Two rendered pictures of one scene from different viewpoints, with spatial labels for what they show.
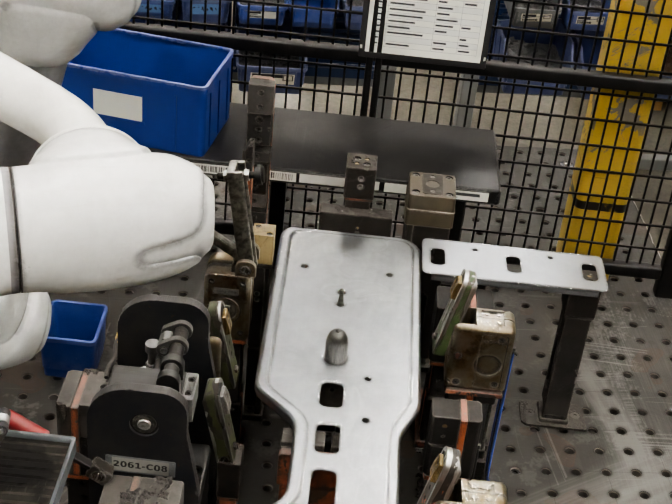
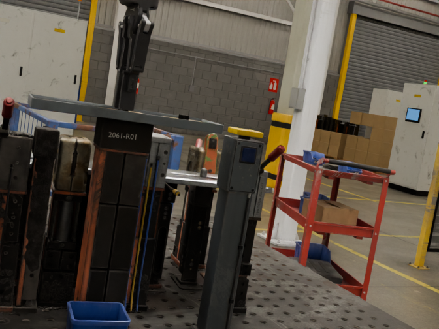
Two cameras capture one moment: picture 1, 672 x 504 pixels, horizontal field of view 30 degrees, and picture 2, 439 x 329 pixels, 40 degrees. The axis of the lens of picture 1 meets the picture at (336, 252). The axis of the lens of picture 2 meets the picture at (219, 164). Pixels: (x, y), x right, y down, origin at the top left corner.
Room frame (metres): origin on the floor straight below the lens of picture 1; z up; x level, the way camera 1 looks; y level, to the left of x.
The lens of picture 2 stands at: (1.04, 1.52, 1.22)
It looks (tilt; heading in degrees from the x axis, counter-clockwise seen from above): 6 degrees down; 249
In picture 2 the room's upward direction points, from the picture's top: 9 degrees clockwise
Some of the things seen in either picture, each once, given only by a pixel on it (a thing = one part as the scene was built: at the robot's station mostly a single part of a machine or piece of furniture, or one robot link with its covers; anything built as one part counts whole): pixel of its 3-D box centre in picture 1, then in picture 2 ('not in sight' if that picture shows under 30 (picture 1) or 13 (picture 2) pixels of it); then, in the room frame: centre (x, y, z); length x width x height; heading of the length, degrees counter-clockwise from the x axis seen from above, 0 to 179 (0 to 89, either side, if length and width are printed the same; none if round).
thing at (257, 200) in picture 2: not in sight; (238, 237); (0.43, 0.15, 0.88); 0.11 x 0.10 x 0.36; 90
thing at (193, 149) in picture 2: not in sight; (195, 206); (0.44, -0.20, 0.88); 0.15 x 0.11 x 0.36; 90
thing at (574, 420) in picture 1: (567, 349); not in sight; (1.64, -0.39, 0.84); 0.11 x 0.06 x 0.29; 90
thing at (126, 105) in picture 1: (134, 87); not in sight; (1.92, 0.37, 1.10); 0.30 x 0.17 x 0.13; 81
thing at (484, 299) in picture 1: (451, 370); not in sight; (1.56, -0.20, 0.84); 0.11 x 0.10 x 0.28; 90
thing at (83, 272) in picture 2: not in sight; (109, 227); (0.79, 0.32, 0.92); 0.10 x 0.08 x 0.45; 0
